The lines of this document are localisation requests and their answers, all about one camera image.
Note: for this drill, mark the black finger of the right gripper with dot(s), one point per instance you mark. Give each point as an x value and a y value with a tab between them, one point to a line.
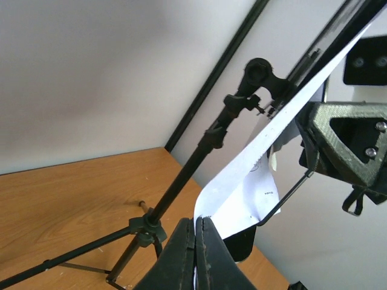
347	141

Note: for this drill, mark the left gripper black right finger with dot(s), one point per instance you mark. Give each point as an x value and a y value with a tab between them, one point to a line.
215	268

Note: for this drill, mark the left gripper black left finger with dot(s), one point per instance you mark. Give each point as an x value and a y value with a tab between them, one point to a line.
174	269

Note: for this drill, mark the black music stand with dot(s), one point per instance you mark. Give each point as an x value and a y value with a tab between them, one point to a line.
349	20

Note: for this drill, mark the black frame post right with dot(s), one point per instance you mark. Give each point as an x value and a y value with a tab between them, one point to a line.
246	25

